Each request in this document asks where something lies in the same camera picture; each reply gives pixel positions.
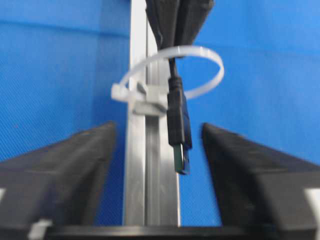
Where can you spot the white zip tie loop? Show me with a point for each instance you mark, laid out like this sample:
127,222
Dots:
150,99

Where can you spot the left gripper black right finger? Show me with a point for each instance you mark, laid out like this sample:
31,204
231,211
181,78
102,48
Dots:
259,188

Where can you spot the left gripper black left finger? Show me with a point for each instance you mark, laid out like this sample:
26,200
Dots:
60,183

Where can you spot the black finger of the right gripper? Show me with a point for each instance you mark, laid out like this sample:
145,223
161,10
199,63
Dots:
162,17
192,14

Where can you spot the silver aluminium extrusion frame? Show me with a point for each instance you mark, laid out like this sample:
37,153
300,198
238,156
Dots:
151,195

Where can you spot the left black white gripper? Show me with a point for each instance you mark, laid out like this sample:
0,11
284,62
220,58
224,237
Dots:
44,230

